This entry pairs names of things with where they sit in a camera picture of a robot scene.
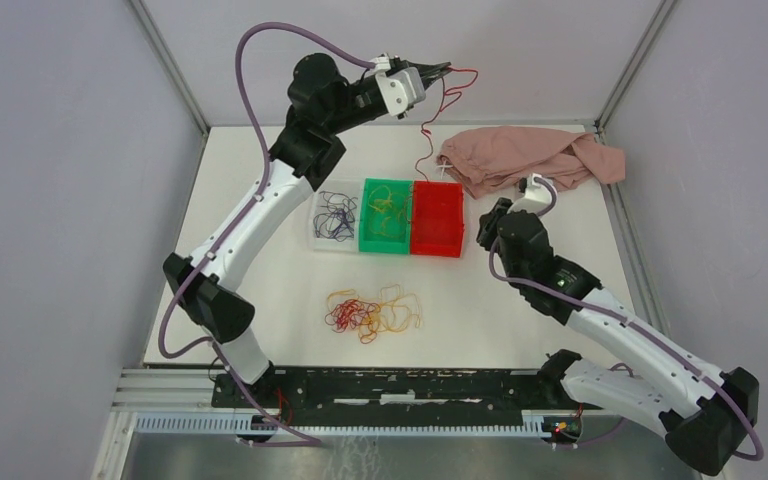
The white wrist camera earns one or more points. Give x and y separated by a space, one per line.
385 74
538 195

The white slotted cable duct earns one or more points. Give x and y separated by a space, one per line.
252 424

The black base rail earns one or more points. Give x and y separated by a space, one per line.
307 396

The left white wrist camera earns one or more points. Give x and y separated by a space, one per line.
385 74

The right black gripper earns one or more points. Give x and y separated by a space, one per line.
487 229

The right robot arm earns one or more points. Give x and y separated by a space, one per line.
705 415

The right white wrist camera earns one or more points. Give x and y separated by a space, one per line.
538 195

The clear plastic bin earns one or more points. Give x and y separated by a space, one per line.
334 215

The pink cloth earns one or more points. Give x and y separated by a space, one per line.
488 159

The green plastic bin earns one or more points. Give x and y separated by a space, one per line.
385 216

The red plastic bin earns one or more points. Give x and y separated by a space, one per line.
437 219

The right controller board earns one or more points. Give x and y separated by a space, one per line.
565 431

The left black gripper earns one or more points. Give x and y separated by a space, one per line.
429 73

